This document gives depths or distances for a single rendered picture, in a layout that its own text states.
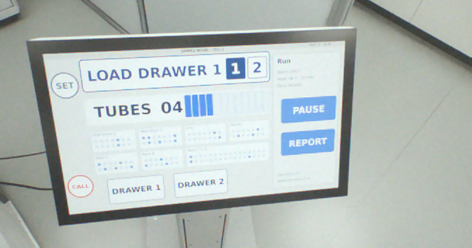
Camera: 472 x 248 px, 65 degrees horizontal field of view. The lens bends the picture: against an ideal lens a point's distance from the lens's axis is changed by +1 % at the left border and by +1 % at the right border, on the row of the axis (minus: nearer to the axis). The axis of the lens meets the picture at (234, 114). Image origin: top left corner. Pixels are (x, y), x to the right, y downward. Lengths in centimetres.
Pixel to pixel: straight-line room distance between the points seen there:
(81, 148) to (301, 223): 126
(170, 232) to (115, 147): 104
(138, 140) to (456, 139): 191
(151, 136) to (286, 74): 25
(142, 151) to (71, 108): 13
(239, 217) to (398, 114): 108
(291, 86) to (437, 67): 202
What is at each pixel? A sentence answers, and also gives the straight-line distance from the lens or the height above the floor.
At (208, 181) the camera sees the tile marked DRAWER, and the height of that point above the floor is 101.
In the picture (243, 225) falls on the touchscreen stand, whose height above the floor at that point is 3.
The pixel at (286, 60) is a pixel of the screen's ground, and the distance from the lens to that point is 63.
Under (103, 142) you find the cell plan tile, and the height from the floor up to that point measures 107.
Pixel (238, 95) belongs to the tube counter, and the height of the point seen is 112.
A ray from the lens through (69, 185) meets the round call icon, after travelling 68.
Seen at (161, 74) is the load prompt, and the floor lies 115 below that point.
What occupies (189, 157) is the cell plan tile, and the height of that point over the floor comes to 104.
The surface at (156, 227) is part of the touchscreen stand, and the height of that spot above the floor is 3.
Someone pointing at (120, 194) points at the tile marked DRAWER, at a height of 100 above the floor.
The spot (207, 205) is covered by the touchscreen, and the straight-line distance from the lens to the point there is 68.
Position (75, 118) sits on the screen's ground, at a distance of 64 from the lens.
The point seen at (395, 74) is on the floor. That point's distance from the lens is 242.
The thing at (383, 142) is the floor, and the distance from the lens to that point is 209.
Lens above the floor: 161
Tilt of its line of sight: 55 degrees down
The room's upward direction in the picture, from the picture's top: 7 degrees clockwise
